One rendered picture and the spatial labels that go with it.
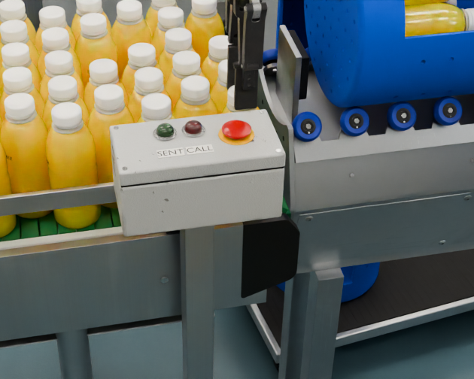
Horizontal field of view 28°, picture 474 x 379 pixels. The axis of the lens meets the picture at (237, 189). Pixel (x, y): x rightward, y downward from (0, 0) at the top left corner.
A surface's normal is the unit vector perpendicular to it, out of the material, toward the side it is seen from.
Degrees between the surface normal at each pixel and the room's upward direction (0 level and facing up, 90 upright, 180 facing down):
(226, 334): 0
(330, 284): 90
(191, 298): 90
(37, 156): 90
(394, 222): 110
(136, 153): 0
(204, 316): 90
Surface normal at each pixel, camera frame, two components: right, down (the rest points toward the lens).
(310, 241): 0.21, 0.84
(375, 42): 0.22, 0.47
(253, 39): 0.22, 0.66
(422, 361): 0.02, -0.78
